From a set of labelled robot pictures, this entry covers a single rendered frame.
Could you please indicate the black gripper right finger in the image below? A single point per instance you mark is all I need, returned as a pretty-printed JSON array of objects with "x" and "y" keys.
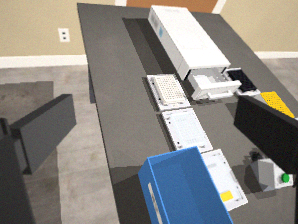
[{"x": 273, "y": 132}]

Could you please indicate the blue bin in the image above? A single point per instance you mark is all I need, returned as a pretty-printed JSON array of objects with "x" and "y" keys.
[{"x": 181, "y": 182}]

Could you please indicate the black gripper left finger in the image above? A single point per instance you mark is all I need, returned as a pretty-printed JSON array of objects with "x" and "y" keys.
[{"x": 24, "y": 146}]

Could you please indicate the black assay plate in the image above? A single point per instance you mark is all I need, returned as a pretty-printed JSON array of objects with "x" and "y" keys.
[{"x": 247, "y": 85}]

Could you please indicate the white box with green button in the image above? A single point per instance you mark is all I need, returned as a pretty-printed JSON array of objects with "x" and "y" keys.
[{"x": 268, "y": 174}]

